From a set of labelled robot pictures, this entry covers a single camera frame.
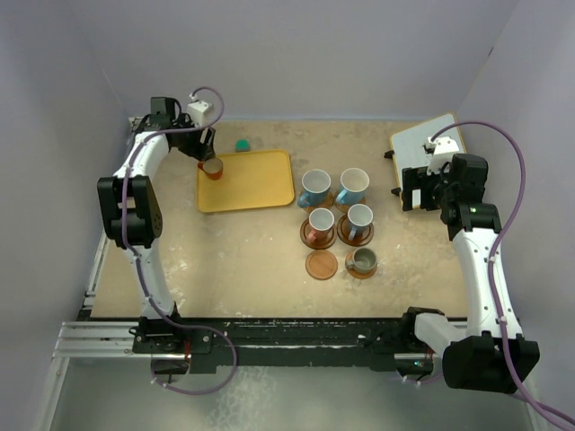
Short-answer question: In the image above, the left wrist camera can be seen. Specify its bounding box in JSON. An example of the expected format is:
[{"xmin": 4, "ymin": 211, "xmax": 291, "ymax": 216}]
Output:
[{"xmin": 185, "ymin": 98, "xmax": 214, "ymax": 127}]

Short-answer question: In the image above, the aluminium table edge rail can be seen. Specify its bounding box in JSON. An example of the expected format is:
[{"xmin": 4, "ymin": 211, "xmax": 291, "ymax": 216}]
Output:
[{"xmin": 83, "ymin": 116, "xmax": 146, "ymax": 311}]

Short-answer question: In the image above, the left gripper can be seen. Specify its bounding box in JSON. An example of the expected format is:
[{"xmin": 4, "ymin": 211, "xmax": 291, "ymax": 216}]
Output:
[{"xmin": 173, "ymin": 114, "xmax": 215, "ymax": 162}]

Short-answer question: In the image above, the dark teal floral mug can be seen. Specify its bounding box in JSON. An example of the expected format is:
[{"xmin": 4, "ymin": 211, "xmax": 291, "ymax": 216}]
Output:
[{"xmin": 297, "ymin": 169, "xmax": 332, "ymax": 208}]

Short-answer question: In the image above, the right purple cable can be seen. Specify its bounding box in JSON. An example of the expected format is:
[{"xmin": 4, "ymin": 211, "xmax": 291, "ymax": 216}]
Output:
[{"xmin": 394, "ymin": 119, "xmax": 575, "ymax": 427}]

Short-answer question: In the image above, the small grey cup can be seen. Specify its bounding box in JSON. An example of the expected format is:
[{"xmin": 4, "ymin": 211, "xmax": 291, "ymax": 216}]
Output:
[{"xmin": 345, "ymin": 248, "xmax": 377, "ymax": 274}]

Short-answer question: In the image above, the small whiteboard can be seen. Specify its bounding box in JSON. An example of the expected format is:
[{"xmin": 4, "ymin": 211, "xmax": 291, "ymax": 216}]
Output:
[{"xmin": 385, "ymin": 112, "xmax": 466, "ymax": 205}]

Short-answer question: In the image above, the woven rattan coaster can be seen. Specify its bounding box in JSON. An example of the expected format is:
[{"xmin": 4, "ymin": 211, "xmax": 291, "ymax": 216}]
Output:
[
  {"xmin": 334, "ymin": 195, "xmax": 367, "ymax": 214},
  {"xmin": 302, "ymin": 192, "xmax": 335, "ymax": 213}
]

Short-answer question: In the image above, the pink handled mug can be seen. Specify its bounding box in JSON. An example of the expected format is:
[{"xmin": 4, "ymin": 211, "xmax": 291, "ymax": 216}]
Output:
[{"xmin": 306, "ymin": 208, "xmax": 334, "ymax": 243}]

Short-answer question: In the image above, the yellow plastic tray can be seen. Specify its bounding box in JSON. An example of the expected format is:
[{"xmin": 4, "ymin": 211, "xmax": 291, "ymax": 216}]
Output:
[{"xmin": 196, "ymin": 149, "xmax": 295, "ymax": 213}]

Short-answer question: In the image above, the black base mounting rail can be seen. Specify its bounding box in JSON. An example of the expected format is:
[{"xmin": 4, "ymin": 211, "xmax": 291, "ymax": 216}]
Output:
[{"xmin": 128, "ymin": 312, "xmax": 437, "ymax": 376}]

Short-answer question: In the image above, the plain orange wooden coaster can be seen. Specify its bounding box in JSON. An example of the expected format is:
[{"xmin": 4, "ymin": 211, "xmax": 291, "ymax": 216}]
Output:
[{"xmin": 305, "ymin": 250, "xmax": 338, "ymax": 280}]

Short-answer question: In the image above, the dark ringed wooden coaster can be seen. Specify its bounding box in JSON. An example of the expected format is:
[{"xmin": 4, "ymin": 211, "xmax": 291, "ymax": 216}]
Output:
[{"xmin": 299, "ymin": 219, "xmax": 337, "ymax": 250}]

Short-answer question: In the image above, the green whiteboard eraser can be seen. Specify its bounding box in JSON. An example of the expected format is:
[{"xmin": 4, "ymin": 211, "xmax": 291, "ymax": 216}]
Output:
[{"xmin": 234, "ymin": 139, "xmax": 251, "ymax": 153}]

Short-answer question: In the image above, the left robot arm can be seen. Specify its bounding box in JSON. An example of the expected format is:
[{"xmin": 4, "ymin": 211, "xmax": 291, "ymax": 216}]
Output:
[{"xmin": 97, "ymin": 87, "xmax": 222, "ymax": 321}]

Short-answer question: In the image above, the light blue mug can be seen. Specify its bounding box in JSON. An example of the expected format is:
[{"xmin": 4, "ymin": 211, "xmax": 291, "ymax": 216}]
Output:
[{"xmin": 335, "ymin": 168, "xmax": 370, "ymax": 206}]

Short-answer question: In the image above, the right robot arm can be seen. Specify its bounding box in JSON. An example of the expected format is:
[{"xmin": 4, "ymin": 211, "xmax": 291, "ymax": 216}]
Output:
[{"xmin": 398, "ymin": 154, "xmax": 540, "ymax": 394}]

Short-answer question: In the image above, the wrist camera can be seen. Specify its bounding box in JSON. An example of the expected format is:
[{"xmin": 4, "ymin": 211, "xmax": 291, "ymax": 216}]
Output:
[
  {"xmin": 424, "ymin": 136, "xmax": 463, "ymax": 175},
  {"xmin": 185, "ymin": 98, "xmax": 214, "ymax": 127}
]

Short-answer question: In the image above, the blue grey mug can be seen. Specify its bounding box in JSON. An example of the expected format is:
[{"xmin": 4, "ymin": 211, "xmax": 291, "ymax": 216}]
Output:
[{"xmin": 347, "ymin": 204, "xmax": 374, "ymax": 241}]

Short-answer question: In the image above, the small orange cup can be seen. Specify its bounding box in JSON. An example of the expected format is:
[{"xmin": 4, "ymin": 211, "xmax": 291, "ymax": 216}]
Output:
[{"xmin": 198, "ymin": 157, "xmax": 224, "ymax": 180}]

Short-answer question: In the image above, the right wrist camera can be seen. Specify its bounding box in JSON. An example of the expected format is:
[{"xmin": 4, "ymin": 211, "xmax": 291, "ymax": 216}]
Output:
[{"xmin": 424, "ymin": 136, "xmax": 463, "ymax": 175}]

